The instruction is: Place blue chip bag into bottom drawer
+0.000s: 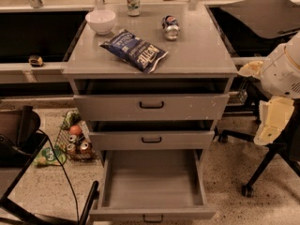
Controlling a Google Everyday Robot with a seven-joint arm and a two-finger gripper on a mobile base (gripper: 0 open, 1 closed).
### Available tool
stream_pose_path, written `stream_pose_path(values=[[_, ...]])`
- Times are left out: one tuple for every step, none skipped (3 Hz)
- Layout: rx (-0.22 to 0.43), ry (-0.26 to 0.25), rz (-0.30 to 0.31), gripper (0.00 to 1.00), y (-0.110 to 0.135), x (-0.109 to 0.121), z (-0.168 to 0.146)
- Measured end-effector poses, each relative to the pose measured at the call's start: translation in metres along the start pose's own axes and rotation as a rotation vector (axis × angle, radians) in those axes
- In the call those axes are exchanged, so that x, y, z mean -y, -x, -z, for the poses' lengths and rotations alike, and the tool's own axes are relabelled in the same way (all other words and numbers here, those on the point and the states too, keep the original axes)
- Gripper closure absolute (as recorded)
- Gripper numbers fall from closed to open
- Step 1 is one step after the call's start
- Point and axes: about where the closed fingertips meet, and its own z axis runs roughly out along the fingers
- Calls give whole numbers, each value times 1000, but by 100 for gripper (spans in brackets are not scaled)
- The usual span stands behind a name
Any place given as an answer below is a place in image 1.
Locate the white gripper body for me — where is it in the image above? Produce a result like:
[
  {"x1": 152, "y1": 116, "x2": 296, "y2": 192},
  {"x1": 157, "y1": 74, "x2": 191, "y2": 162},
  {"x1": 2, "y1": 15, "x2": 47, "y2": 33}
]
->
[{"x1": 261, "y1": 44, "x2": 300, "y2": 98}]

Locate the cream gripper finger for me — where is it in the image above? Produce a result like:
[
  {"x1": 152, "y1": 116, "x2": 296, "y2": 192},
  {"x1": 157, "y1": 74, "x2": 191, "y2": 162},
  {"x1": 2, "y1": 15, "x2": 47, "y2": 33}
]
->
[
  {"x1": 254, "y1": 96, "x2": 294, "y2": 145},
  {"x1": 238, "y1": 61, "x2": 263, "y2": 79}
]

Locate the blue Kettle chip bag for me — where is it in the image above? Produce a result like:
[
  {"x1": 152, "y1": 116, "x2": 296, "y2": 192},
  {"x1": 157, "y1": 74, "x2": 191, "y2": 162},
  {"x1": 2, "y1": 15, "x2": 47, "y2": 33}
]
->
[{"x1": 100, "y1": 29, "x2": 168, "y2": 73}]

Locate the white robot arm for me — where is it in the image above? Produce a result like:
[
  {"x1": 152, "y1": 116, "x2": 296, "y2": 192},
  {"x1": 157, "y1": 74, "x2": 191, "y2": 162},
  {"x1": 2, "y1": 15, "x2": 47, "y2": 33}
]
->
[{"x1": 238, "y1": 32, "x2": 300, "y2": 145}]

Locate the grey drawer cabinet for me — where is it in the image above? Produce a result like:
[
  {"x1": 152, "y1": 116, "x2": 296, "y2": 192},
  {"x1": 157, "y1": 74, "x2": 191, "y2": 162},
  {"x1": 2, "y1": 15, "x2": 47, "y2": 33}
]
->
[{"x1": 64, "y1": 4, "x2": 236, "y2": 150}]

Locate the grey top drawer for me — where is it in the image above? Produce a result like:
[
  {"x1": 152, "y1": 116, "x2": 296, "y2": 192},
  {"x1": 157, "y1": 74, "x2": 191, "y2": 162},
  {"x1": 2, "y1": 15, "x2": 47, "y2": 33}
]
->
[{"x1": 73, "y1": 79, "x2": 230, "y2": 122}]

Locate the grey drawer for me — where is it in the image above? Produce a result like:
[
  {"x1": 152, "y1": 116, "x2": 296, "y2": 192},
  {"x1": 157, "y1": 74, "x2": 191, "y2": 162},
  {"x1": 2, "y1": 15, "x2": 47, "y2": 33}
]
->
[
  {"x1": 90, "y1": 149, "x2": 216, "y2": 223},
  {"x1": 89, "y1": 120, "x2": 215, "y2": 150},
  {"x1": 73, "y1": 79, "x2": 230, "y2": 122}
]

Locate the grey bottom drawer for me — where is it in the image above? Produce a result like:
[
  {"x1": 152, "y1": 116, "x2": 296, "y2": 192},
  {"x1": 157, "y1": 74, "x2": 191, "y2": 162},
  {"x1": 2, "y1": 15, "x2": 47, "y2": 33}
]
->
[{"x1": 90, "y1": 149, "x2": 216, "y2": 223}]

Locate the grey middle drawer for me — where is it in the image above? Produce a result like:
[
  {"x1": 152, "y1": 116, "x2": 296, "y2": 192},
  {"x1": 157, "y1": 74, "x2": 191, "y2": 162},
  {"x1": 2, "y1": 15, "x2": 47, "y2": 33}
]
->
[{"x1": 89, "y1": 120, "x2": 215, "y2": 150}]

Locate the green snack bag in basket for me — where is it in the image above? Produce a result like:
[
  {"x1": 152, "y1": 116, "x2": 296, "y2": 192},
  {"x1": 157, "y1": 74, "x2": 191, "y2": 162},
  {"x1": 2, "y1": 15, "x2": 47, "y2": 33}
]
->
[{"x1": 61, "y1": 111, "x2": 81, "y2": 130}]

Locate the green chip bag on floor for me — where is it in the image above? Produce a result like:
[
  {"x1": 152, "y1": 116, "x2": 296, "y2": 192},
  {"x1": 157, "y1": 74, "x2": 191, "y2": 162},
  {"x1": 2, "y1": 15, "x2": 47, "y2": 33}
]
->
[{"x1": 33, "y1": 146, "x2": 67, "y2": 166}]

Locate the lying blue Pepsi can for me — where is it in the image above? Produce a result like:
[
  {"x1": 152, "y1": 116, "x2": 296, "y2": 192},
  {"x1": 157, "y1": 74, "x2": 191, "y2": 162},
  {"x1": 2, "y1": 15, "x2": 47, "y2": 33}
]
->
[{"x1": 161, "y1": 15, "x2": 180, "y2": 40}]

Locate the upright green soda can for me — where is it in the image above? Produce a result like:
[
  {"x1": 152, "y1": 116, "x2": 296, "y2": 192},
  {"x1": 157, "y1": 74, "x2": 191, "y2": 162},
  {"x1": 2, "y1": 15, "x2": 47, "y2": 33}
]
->
[{"x1": 127, "y1": 0, "x2": 141, "y2": 16}]

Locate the white bowl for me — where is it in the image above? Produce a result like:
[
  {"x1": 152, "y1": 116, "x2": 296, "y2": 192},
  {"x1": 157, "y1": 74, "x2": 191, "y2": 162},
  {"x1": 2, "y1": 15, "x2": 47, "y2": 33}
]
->
[{"x1": 85, "y1": 10, "x2": 116, "y2": 35}]

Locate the red soda can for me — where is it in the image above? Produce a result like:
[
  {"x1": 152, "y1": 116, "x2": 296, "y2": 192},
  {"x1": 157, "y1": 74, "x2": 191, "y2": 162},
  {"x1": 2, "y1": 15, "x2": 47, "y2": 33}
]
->
[{"x1": 80, "y1": 142, "x2": 92, "y2": 155}]

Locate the orange fruit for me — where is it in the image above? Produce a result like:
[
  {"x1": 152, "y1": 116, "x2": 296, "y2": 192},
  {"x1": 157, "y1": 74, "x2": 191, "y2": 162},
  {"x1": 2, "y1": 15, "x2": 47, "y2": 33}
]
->
[{"x1": 69, "y1": 125, "x2": 83, "y2": 136}]

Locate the silver soda can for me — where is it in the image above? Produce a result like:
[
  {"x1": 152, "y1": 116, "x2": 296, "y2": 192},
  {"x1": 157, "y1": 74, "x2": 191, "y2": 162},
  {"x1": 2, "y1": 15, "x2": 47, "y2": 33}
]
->
[{"x1": 68, "y1": 135, "x2": 77, "y2": 143}]

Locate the orange soda can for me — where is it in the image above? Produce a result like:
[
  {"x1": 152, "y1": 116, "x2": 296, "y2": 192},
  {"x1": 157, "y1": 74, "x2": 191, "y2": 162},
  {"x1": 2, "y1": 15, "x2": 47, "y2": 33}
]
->
[{"x1": 67, "y1": 143, "x2": 76, "y2": 155}]

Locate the yellow tape measure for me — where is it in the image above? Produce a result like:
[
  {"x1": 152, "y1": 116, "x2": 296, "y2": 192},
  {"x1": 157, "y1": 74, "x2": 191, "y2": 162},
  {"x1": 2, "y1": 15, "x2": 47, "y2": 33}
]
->
[{"x1": 28, "y1": 55, "x2": 43, "y2": 68}]

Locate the black chair left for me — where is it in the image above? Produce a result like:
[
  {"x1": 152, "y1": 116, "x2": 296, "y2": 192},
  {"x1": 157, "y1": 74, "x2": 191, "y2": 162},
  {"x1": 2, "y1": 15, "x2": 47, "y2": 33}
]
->
[{"x1": 0, "y1": 106, "x2": 99, "y2": 225}]

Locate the wire basket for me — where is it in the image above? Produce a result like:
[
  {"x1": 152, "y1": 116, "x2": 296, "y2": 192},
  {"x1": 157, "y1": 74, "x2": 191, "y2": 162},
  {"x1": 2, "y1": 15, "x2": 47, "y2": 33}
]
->
[{"x1": 55, "y1": 111, "x2": 97, "y2": 161}]

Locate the black cable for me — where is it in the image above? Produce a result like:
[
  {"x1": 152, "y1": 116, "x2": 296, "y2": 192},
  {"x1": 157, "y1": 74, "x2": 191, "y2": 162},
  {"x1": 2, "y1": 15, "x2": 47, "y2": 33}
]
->
[{"x1": 37, "y1": 128, "x2": 81, "y2": 223}]

